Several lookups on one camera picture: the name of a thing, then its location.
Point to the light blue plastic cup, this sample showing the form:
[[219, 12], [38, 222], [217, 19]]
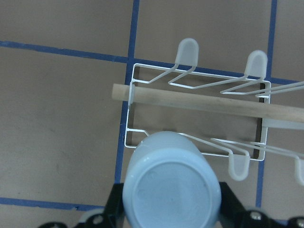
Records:
[[169, 184]]

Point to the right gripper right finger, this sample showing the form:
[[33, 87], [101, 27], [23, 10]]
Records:
[[231, 211]]

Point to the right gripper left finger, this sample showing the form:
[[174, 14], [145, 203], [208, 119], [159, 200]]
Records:
[[114, 213]]

